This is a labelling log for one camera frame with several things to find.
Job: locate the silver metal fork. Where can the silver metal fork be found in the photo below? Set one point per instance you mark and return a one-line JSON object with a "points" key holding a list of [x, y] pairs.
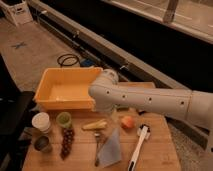
{"points": [[97, 138]]}

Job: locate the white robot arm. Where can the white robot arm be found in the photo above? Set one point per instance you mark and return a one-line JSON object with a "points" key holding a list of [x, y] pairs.
{"points": [[195, 107]]}

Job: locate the green plastic cup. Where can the green plastic cup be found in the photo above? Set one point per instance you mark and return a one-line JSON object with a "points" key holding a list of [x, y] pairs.
{"points": [[64, 119]]}

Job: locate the white paper cup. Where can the white paper cup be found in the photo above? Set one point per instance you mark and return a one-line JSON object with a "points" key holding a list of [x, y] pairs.
{"points": [[41, 121]]}

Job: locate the small metal cup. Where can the small metal cup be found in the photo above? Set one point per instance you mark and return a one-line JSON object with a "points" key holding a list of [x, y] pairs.
{"points": [[42, 144]]}

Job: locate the green toy pepper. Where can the green toy pepper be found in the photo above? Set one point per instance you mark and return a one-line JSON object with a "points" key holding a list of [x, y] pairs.
{"points": [[122, 108]]}

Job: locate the blue object on floor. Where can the blue object on floor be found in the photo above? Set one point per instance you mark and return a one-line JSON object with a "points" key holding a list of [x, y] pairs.
{"points": [[87, 63]]}

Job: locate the yellow plastic tub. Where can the yellow plastic tub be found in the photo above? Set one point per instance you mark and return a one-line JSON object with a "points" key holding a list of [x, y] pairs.
{"points": [[66, 88]]}

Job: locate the orange toy peach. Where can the orange toy peach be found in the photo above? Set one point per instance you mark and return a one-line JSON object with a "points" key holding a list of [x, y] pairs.
{"points": [[127, 122]]}

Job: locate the brown black whiteboard eraser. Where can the brown black whiteboard eraser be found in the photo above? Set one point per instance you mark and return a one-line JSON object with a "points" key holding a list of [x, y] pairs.
{"points": [[140, 113]]}

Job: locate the bunch of dark grapes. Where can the bunch of dark grapes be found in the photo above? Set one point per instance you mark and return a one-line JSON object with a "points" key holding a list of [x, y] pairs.
{"points": [[68, 137]]}

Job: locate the blue folded cloth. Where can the blue folded cloth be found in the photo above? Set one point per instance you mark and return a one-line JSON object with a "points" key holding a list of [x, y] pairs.
{"points": [[110, 152]]}

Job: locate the black chair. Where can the black chair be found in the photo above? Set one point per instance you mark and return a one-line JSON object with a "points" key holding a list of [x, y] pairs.
{"points": [[15, 106]]}

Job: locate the white storage crate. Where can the white storage crate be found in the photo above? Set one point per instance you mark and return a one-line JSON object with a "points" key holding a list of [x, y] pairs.
{"points": [[18, 14]]}

